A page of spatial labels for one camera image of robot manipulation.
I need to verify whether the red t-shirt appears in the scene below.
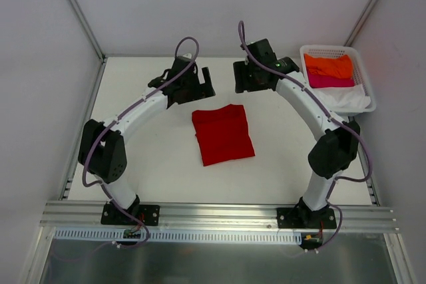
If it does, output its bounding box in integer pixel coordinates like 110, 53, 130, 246
192, 104, 255, 166

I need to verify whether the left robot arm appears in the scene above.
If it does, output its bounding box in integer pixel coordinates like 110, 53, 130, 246
78, 56, 216, 225

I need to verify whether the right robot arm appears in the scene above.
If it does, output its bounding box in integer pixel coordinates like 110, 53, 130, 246
233, 39, 360, 228

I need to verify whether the magenta t-shirt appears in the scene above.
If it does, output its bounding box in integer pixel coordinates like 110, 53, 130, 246
307, 71, 355, 88

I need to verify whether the orange t-shirt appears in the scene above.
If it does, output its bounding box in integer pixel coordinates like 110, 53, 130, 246
304, 54, 353, 79

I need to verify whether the white t-shirt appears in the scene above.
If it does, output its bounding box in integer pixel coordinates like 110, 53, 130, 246
312, 84, 371, 109

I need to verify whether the white plastic basket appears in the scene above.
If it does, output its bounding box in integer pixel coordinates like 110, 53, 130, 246
300, 45, 376, 116

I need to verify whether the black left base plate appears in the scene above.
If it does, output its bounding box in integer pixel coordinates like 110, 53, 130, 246
101, 203, 160, 226

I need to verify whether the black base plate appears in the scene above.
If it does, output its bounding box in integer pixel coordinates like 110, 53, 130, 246
101, 203, 160, 226
276, 206, 337, 230

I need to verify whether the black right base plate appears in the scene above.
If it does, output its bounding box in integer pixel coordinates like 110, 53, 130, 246
276, 206, 337, 230

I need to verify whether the white slotted cable duct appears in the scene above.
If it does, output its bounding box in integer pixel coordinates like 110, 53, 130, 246
54, 227, 302, 245

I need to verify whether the aluminium mounting rail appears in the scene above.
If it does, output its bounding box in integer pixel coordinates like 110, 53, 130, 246
40, 200, 400, 233

